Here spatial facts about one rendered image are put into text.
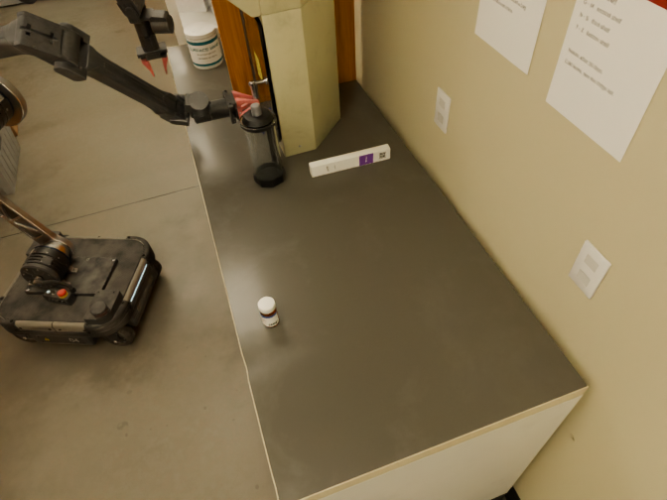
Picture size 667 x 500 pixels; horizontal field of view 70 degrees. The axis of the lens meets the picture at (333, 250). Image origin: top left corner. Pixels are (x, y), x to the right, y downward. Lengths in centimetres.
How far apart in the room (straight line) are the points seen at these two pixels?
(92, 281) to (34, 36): 140
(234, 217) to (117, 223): 169
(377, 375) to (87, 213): 246
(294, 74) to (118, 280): 137
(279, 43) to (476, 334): 95
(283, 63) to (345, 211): 47
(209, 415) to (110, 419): 43
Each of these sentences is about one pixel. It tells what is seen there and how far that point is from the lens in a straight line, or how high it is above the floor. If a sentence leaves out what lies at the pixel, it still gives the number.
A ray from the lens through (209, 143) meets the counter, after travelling 181.
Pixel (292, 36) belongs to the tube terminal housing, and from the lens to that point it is 148.
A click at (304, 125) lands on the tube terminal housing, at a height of 105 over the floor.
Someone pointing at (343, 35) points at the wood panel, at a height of 113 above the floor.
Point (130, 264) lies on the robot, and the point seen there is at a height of 24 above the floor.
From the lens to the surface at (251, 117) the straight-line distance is 145.
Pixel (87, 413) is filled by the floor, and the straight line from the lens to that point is 243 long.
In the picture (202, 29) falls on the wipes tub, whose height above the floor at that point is 109.
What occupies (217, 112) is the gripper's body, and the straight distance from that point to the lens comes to 156.
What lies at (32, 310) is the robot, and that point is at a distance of 255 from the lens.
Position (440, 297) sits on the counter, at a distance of 126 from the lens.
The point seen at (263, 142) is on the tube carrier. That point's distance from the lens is 146.
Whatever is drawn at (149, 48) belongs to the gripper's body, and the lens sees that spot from 190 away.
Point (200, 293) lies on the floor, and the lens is 256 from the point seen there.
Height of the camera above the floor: 195
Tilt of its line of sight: 49 degrees down
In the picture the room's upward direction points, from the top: 5 degrees counter-clockwise
